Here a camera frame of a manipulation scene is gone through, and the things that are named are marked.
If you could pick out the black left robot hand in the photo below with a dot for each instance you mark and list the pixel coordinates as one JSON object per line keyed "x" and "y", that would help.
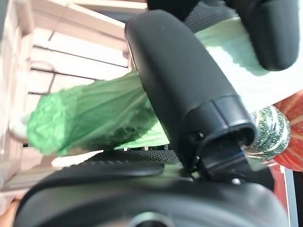
{"x": 272, "y": 30}

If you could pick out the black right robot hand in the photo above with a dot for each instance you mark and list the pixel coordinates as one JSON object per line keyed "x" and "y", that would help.
{"x": 184, "y": 82}

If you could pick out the long green napa cabbage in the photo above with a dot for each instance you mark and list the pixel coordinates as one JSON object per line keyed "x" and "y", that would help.
{"x": 94, "y": 111}
{"x": 146, "y": 140}

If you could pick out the orange striped pumpkin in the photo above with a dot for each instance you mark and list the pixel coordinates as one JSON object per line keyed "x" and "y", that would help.
{"x": 296, "y": 123}

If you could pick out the small green striped pumpkin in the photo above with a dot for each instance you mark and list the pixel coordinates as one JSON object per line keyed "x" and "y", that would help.
{"x": 272, "y": 132}

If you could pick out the wide slatted wooden crate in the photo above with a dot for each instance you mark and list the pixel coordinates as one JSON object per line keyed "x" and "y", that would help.
{"x": 71, "y": 59}

